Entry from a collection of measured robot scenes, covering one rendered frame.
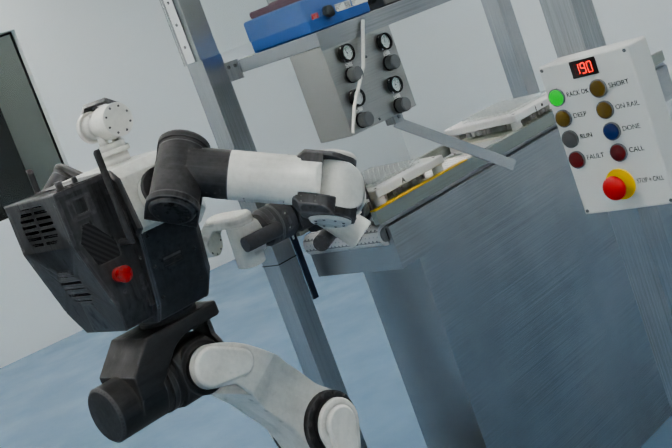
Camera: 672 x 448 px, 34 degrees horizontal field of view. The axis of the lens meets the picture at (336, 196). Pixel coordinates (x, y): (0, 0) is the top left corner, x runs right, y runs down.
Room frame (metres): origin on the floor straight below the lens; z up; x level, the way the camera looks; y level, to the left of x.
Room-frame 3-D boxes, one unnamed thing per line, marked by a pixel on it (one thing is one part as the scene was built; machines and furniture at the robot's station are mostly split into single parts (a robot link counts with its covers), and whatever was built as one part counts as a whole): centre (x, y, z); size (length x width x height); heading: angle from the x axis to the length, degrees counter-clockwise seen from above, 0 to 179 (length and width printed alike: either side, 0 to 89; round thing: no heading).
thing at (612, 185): (1.71, -0.43, 0.98); 0.04 x 0.04 x 0.04; 42
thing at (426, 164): (2.55, -0.10, 0.99); 0.25 x 0.24 x 0.02; 42
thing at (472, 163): (2.78, -0.56, 0.94); 1.32 x 0.02 x 0.03; 132
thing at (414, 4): (2.65, -0.18, 1.34); 0.62 x 0.38 x 0.04; 132
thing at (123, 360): (2.08, 0.44, 0.86); 0.28 x 0.13 x 0.18; 132
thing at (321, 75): (2.41, -0.12, 1.23); 0.22 x 0.11 x 0.20; 132
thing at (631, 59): (1.74, -0.46, 1.06); 0.17 x 0.06 x 0.26; 42
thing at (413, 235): (2.89, -0.48, 0.86); 1.30 x 0.29 x 0.10; 132
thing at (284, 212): (2.47, 0.11, 1.00); 0.12 x 0.10 x 0.13; 124
